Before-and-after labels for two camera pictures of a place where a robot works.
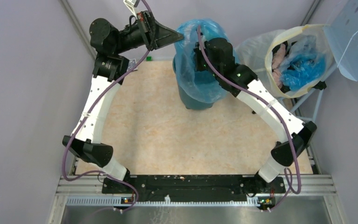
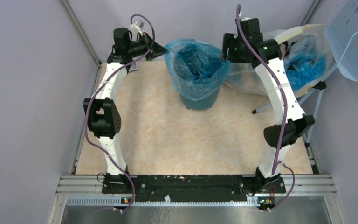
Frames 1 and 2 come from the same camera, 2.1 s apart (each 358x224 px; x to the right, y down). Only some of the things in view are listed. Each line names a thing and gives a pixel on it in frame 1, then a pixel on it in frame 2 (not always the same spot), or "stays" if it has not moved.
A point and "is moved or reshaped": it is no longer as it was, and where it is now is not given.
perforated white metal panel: x=351 y=30 stays
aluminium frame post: x=78 y=26 stays
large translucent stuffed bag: x=288 y=63 stays
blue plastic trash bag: x=196 y=86 is moved or reshaped
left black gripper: x=155 y=35 → x=157 y=50
